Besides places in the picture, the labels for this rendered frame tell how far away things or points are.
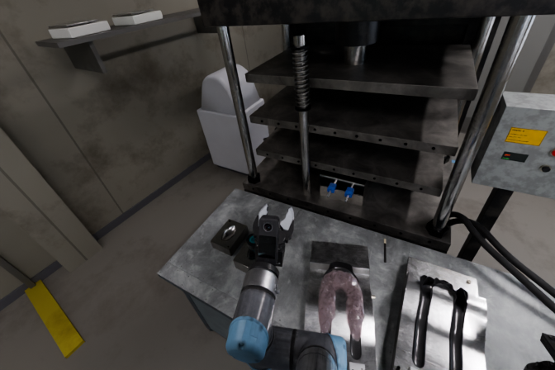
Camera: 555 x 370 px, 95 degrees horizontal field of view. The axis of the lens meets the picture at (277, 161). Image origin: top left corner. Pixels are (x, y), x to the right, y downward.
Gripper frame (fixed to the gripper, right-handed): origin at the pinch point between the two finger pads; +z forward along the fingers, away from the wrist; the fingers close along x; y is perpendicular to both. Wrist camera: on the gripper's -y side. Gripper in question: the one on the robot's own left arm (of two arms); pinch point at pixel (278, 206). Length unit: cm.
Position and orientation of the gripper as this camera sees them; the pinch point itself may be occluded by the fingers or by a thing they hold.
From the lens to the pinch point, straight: 73.7
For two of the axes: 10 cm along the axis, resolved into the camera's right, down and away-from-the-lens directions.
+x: 9.8, 1.1, -1.4
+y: -0.1, 8.2, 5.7
